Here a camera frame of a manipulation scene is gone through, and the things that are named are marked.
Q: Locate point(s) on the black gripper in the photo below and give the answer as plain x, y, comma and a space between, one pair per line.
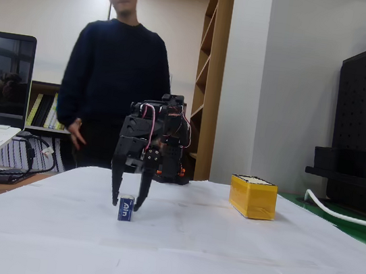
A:
132, 152

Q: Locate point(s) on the small blue white block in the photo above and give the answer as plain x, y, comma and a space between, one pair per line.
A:
125, 209

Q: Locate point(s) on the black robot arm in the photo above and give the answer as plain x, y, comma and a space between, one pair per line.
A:
171, 149

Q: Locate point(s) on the person's right forearm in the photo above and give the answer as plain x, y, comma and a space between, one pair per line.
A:
68, 107

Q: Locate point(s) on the yellow rectangular box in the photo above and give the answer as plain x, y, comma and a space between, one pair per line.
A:
255, 201

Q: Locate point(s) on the person's right hand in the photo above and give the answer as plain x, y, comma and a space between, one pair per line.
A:
76, 134

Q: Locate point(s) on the orange black table clamp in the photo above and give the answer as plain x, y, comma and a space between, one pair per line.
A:
182, 173

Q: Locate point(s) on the man in dark sweater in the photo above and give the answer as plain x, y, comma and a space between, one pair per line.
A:
118, 66

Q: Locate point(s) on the low wooden bookshelf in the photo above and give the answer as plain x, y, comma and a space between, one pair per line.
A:
45, 87

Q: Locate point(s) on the tall wooden bookshelf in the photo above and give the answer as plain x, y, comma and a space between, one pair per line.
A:
215, 80

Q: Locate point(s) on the black pegboard shelf tray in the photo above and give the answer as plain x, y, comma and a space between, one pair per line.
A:
340, 179

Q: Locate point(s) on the black box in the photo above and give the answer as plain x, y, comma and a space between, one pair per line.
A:
340, 160

